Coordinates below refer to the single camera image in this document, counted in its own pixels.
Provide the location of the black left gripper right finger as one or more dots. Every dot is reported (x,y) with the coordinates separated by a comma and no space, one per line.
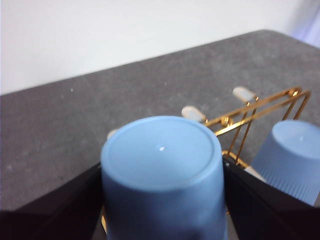
(270,212)

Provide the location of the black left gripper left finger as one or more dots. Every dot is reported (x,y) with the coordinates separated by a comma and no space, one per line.
(50,215)

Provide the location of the blue ribbed plastic cup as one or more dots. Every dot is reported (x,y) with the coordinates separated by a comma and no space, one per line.
(160,175)
(287,160)

